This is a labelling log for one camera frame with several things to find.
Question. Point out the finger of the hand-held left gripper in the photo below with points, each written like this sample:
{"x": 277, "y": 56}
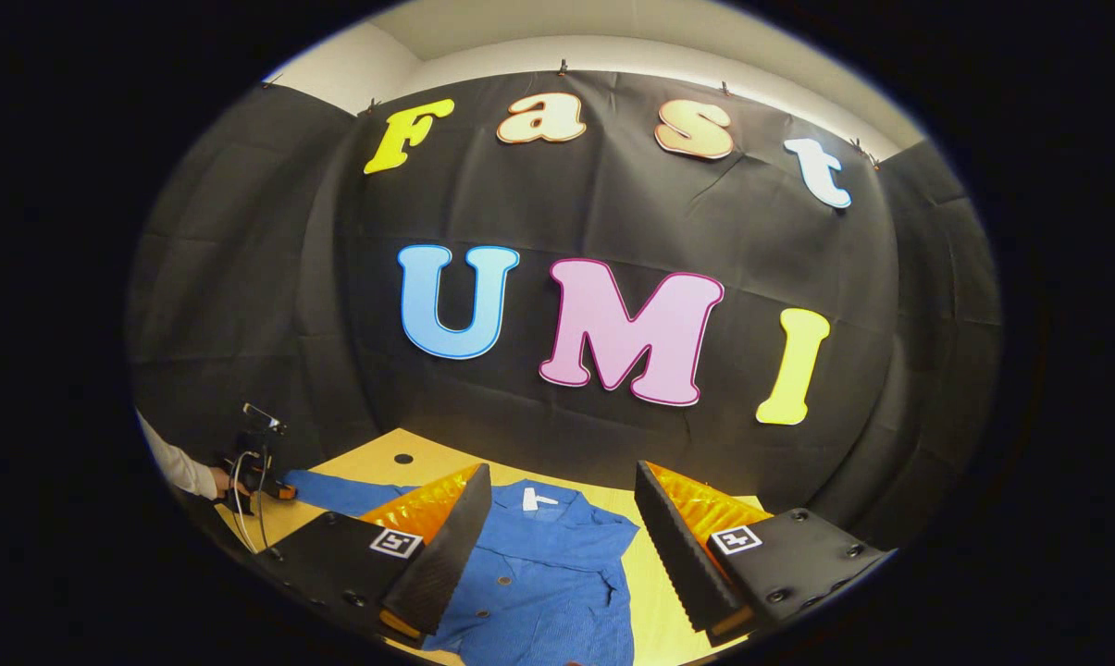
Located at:
{"x": 286, "y": 491}

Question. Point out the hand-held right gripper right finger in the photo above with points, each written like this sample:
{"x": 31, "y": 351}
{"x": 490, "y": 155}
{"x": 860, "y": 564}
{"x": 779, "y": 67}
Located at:
{"x": 673, "y": 555}

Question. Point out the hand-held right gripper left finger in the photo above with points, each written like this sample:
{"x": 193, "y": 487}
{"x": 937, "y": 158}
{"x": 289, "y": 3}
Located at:
{"x": 446, "y": 555}

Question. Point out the blue button-up shirt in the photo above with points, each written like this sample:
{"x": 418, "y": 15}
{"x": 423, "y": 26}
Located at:
{"x": 538, "y": 573}

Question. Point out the black backdrop cloth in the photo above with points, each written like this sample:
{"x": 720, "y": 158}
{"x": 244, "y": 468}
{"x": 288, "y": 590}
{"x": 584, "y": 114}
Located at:
{"x": 613, "y": 213}

